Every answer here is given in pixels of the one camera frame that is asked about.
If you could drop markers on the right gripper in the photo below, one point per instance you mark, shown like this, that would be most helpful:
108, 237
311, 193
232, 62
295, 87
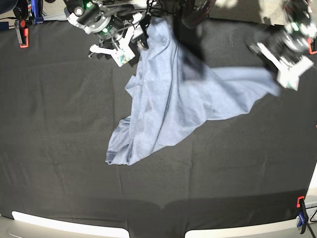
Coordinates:
115, 32

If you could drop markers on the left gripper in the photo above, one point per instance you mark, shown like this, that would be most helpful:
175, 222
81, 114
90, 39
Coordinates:
285, 47

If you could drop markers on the light blue t-shirt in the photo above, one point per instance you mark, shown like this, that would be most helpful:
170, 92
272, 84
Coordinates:
173, 93

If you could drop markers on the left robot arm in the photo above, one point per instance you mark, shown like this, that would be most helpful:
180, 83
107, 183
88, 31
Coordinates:
298, 21

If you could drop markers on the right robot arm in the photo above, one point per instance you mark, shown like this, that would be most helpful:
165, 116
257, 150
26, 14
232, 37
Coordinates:
82, 13

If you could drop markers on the orange clamp top right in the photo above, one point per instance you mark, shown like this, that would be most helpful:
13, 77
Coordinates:
312, 46

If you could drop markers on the blue clamp top left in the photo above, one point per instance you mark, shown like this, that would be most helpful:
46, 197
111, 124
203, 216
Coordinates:
35, 10

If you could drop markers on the black table cloth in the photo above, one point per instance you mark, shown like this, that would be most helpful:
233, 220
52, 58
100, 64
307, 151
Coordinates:
58, 109

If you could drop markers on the orange clamp top left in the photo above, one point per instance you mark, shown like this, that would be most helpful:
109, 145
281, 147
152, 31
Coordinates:
21, 29

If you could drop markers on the orange blue clamp bottom right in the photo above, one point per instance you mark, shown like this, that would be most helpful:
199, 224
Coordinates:
303, 217

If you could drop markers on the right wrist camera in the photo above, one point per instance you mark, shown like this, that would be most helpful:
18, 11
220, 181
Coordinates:
123, 56

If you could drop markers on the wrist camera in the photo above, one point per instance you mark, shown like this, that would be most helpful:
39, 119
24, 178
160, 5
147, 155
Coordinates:
289, 73
123, 56

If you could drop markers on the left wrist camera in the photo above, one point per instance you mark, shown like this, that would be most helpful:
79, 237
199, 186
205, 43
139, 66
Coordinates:
289, 73

